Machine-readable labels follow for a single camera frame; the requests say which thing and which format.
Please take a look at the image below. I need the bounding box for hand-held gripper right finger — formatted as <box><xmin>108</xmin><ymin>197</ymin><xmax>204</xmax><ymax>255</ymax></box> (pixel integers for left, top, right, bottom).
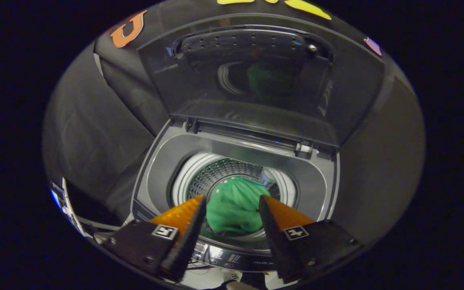
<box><xmin>259</xmin><ymin>195</ymin><xmax>363</xmax><ymax>284</ymax></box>

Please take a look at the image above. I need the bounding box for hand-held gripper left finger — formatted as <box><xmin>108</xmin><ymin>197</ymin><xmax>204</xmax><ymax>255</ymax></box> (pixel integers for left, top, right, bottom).
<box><xmin>102</xmin><ymin>195</ymin><xmax>207</xmax><ymax>282</ymax></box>

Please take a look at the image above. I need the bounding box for green polo shirt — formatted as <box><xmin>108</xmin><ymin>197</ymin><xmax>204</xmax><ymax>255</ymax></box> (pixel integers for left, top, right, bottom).
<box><xmin>206</xmin><ymin>176</ymin><xmax>271</xmax><ymax>235</ymax></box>

